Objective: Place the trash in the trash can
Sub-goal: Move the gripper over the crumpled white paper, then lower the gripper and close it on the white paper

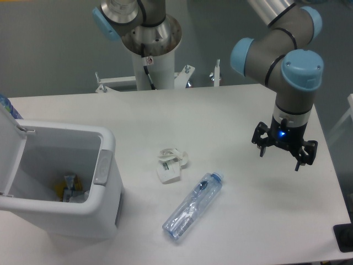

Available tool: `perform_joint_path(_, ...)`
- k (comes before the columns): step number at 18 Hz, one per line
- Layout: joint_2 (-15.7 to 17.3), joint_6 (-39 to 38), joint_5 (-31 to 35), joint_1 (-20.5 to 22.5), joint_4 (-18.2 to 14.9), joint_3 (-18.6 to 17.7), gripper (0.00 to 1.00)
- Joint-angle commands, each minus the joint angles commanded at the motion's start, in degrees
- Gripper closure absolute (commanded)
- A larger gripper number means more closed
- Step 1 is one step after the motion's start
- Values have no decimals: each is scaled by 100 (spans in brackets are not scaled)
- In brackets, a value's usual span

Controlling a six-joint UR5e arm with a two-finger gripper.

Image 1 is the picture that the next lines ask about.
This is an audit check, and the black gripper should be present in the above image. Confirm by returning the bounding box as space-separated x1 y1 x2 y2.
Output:
252 116 318 171

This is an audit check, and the clear plastic water bottle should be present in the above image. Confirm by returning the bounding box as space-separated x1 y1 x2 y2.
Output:
162 171 224 240

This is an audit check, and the white paper packaging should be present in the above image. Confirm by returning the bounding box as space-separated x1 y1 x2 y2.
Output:
157 149 189 184

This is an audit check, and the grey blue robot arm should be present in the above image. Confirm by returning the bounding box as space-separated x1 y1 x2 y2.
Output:
92 1 324 166

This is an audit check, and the white plastic trash can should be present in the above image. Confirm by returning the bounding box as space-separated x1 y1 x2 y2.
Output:
1 119 123 238

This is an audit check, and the white trash can lid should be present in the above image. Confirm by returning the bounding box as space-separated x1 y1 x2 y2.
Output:
1 106 35 195

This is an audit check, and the black device at table edge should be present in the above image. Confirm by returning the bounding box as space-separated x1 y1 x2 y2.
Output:
333 223 352 253

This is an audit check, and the yellow carton in bin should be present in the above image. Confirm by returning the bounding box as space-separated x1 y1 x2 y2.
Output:
54 174 84 202

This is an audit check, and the blue patterned bottle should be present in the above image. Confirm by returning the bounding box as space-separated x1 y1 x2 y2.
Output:
0 94 23 119

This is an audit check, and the white frame at right edge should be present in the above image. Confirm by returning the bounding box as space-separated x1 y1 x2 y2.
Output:
327 94 352 146

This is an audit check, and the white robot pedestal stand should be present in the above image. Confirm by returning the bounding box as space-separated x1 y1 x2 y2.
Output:
94 14 223 93

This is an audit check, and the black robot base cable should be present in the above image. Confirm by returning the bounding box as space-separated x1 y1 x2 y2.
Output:
140 43 158 91

